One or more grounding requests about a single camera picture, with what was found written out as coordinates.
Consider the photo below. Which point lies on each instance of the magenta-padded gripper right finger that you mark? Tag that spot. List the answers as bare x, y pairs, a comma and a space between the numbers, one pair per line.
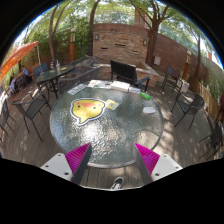
166, 165

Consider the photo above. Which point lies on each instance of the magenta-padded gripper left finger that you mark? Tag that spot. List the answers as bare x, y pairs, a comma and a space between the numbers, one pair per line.
55, 164

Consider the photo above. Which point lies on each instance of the yellow bird-shaped mouse pad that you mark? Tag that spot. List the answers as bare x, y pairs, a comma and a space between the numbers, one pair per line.
86, 111

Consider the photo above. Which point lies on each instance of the dark patio chair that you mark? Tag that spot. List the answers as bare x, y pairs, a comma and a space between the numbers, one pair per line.
215, 135

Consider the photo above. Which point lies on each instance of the black metal armchair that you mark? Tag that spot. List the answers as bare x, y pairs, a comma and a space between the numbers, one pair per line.
5, 115
33, 106

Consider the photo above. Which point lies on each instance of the dark mesh armchair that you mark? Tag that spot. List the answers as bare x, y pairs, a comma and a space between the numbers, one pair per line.
191, 105

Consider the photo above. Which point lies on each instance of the green packet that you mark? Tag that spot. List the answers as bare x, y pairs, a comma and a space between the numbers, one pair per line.
145, 95

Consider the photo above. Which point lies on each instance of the white license plate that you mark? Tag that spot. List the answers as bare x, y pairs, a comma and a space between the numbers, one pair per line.
77, 89

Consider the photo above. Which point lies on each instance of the white bag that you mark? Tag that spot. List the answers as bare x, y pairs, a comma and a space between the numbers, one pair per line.
184, 86

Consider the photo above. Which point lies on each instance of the small white blue box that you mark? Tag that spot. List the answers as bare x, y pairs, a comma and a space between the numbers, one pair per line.
134, 90

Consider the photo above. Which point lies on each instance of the yellow code card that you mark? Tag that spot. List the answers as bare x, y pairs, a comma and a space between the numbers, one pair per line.
112, 104

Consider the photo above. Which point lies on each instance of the dark wicker chair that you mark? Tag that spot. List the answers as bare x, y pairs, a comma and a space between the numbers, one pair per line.
83, 61
80, 78

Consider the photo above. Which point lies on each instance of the dark round patio table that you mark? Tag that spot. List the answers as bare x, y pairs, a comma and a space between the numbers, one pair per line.
53, 74

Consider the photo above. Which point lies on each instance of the blue metal chair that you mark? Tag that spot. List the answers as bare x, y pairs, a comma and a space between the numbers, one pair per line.
171, 75

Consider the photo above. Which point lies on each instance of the colourful printed sheet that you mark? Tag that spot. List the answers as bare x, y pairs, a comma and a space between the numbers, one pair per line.
99, 84

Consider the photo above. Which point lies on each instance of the blue slatted chair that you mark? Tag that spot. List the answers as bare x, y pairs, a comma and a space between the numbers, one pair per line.
39, 69

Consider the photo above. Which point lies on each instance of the black slatted wooden chair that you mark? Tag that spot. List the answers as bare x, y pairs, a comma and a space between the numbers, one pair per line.
123, 70

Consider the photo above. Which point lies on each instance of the orange patio umbrella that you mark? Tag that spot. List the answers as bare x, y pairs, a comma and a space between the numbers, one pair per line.
16, 55

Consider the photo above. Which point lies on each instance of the tree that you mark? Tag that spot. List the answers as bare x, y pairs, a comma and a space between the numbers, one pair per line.
51, 33
151, 41
92, 20

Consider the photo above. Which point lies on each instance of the wooden lamp post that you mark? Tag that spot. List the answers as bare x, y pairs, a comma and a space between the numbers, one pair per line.
72, 45
187, 65

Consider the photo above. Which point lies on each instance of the white wall box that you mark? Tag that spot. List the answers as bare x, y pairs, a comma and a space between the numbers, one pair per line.
157, 60

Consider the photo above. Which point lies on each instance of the wall lamp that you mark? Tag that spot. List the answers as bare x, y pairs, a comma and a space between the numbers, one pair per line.
145, 42
96, 37

